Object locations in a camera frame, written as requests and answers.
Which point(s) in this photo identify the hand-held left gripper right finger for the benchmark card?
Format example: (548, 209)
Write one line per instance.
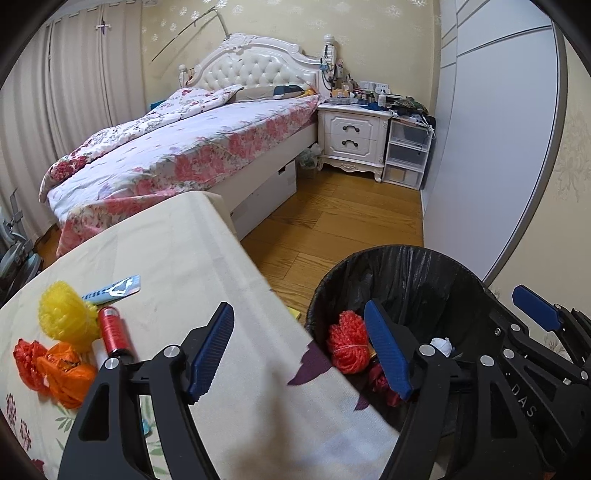
(388, 350)

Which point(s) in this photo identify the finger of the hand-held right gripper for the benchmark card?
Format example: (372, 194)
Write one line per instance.
(535, 307)
(531, 344)

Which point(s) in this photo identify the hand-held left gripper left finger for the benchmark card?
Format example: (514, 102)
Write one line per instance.
(212, 350)

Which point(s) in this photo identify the dark red ribbon bundle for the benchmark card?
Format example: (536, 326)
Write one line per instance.
(383, 385)

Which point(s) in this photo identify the orange-red foam net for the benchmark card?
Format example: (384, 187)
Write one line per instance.
(348, 344)

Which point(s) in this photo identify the trash bin with black bag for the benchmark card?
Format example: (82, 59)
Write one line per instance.
(415, 277)

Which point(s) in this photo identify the red bottle with black cap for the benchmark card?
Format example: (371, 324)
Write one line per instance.
(114, 332)

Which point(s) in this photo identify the small blue card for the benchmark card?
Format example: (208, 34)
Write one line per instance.
(115, 288)

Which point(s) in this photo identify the orange plastic bag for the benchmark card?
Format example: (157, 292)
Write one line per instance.
(67, 374)

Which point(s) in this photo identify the yellow foam net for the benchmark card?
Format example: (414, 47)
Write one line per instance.
(67, 314)

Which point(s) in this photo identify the red plastic bag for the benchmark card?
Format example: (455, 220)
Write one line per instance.
(28, 364)

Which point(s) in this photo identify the floral printed tablecloth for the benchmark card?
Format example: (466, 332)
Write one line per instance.
(184, 258)

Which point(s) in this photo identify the white storage box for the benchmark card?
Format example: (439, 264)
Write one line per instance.
(268, 198)

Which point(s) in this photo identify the white sliding wardrobe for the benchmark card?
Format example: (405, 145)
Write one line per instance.
(485, 138)

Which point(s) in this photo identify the clear plastic drawer unit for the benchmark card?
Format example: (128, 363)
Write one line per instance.
(406, 157)

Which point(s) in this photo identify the floral bed sheet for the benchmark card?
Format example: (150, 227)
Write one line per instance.
(207, 147)

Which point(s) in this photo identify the plastic bag on floor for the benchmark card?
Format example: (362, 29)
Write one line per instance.
(308, 161)

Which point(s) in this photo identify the grey office chair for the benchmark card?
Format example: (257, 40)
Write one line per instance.
(21, 258)

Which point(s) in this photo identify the white nightstand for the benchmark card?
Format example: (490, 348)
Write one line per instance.
(353, 136)

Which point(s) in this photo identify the floral quilt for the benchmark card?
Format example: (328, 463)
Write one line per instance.
(138, 124)

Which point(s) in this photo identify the clutter of small toiletry items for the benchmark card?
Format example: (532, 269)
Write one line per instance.
(369, 97)

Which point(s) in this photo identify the pillow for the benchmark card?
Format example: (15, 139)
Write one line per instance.
(268, 92)

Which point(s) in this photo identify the white bed with tufted headboard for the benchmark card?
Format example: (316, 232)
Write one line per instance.
(249, 69)

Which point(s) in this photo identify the beige curtain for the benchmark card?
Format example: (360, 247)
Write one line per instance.
(97, 83)
(23, 129)

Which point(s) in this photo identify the thin metal pole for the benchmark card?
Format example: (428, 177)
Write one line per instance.
(189, 30)

